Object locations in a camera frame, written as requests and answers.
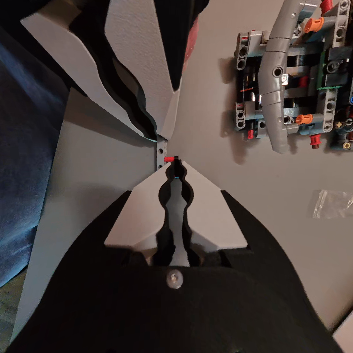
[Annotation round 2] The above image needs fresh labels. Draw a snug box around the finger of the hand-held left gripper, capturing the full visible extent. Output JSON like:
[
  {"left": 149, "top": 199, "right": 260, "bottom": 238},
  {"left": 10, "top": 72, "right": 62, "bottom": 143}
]
[
  {"left": 104, "top": 0, "right": 180, "bottom": 139},
  {"left": 20, "top": 0, "right": 158, "bottom": 140}
]

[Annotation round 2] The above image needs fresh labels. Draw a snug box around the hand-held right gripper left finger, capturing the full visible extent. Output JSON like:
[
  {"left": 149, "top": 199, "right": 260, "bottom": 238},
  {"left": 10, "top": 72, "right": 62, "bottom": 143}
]
[{"left": 104, "top": 163, "right": 174, "bottom": 266}]

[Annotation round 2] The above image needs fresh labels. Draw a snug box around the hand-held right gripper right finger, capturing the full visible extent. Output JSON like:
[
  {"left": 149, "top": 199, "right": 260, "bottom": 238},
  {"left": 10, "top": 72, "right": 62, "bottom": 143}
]
[{"left": 178, "top": 160, "right": 248, "bottom": 263}]

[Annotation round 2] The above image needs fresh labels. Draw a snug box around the grey lego beam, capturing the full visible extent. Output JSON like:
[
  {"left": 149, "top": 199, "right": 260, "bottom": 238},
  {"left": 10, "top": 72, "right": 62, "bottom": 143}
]
[{"left": 155, "top": 138, "right": 169, "bottom": 174}]

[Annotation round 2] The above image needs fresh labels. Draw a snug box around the lego car chassis model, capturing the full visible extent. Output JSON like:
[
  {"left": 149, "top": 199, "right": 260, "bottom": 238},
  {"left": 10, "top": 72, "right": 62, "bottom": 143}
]
[{"left": 234, "top": 0, "right": 353, "bottom": 154}]

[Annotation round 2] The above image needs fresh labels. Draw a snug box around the person's left hand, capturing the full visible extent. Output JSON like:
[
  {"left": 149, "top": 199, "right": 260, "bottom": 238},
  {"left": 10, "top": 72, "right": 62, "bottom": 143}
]
[{"left": 181, "top": 16, "right": 201, "bottom": 82}]

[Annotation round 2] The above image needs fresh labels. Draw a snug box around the small empty clear bag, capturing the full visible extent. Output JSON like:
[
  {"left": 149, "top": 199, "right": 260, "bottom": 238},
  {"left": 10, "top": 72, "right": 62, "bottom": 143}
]
[{"left": 313, "top": 189, "right": 353, "bottom": 220}]

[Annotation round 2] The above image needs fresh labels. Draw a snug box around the white desk stand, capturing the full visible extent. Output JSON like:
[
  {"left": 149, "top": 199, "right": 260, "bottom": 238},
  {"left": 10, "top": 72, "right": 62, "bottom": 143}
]
[{"left": 332, "top": 311, "right": 353, "bottom": 353}]

